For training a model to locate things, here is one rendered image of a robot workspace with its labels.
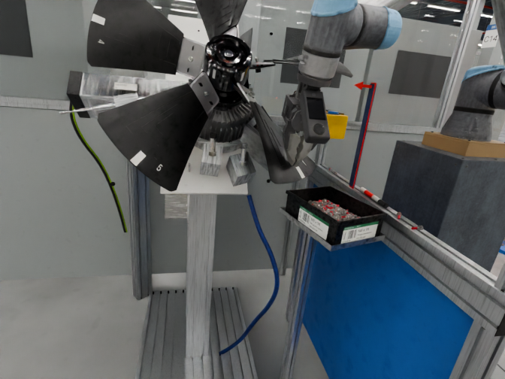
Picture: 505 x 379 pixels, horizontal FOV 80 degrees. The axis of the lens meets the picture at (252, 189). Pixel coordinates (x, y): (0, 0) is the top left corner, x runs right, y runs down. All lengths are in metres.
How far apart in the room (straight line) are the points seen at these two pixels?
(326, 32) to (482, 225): 0.90
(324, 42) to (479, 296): 0.55
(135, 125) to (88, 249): 1.26
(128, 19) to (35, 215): 1.23
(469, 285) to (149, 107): 0.74
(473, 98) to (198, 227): 1.00
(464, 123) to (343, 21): 0.72
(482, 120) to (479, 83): 0.12
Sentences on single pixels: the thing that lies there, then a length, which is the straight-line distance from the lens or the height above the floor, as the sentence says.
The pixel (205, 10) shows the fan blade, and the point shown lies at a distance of 1.06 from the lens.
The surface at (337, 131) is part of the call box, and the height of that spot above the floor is 1.01.
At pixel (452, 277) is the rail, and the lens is 0.76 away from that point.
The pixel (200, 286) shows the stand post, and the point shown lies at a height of 0.43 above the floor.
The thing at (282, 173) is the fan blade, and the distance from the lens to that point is 0.71.
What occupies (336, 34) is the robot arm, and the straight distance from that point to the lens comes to 0.63.
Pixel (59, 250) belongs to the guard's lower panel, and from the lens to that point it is 1.94.
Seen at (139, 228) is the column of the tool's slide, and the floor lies 0.42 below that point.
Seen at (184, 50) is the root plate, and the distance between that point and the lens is 0.88.
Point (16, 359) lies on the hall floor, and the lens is 1.73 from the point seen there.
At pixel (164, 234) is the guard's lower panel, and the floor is 0.31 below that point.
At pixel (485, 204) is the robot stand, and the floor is 0.86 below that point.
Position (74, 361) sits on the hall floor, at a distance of 1.63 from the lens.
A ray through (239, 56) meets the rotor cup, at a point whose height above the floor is 1.22.
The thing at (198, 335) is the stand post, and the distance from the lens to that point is 1.35.
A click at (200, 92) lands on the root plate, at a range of 0.80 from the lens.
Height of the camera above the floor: 1.16
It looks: 20 degrees down
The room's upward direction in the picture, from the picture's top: 6 degrees clockwise
